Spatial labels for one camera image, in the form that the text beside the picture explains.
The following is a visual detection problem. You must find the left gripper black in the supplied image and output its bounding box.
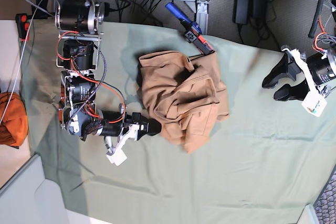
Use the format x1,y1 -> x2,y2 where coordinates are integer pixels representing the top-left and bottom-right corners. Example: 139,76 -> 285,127
261,50 -> 335,101

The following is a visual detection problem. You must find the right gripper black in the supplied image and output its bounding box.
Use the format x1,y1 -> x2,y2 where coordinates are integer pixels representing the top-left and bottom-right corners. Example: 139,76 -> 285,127
98,110 -> 162,140

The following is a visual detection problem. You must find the tan orange T-shirt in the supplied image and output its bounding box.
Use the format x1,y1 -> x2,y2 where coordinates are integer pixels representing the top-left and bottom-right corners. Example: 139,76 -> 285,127
139,51 -> 229,153

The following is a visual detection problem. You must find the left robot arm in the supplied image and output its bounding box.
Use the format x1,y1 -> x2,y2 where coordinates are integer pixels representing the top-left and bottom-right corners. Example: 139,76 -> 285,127
262,0 -> 335,101

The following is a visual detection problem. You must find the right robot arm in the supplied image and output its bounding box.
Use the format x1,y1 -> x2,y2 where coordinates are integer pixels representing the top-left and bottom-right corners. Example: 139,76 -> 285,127
55,0 -> 161,140

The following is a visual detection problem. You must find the sage green table cloth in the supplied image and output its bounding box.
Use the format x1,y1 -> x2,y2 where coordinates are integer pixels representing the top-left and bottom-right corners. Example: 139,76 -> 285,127
22,20 -> 335,223

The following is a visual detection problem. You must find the blue orange bar clamp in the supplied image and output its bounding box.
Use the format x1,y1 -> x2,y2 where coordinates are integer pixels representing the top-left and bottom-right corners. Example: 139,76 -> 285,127
165,2 -> 214,55

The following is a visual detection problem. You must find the patterned grey mat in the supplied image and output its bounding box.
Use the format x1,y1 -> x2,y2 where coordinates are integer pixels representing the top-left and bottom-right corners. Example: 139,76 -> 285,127
314,171 -> 335,224

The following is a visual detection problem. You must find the folded dark orange cloth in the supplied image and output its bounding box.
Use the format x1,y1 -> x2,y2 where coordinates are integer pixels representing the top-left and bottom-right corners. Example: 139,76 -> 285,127
1,92 -> 28,148

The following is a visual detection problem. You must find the blue black corner clamp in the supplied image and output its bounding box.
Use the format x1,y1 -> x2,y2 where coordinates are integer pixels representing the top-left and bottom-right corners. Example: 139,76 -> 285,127
15,13 -> 32,42

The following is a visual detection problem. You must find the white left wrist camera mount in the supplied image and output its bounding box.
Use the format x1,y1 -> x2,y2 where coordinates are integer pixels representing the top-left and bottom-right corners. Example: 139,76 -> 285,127
281,45 -> 327,117

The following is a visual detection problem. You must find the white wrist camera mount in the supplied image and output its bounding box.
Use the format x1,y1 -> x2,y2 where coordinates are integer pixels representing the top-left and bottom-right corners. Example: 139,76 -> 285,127
104,124 -> 140,166
281,45 -> 327,117

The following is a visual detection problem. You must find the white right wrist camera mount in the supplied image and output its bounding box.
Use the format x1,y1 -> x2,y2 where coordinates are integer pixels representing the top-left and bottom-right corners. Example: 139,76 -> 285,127
104,124 -> 140,166

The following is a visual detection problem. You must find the aluminium frame post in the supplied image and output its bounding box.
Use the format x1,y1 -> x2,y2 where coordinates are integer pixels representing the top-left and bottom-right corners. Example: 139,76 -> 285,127
184,0 -> 211,35

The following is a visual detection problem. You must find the white cable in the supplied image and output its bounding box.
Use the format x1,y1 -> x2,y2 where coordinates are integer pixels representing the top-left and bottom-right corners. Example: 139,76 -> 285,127
0,0 -> 48,125

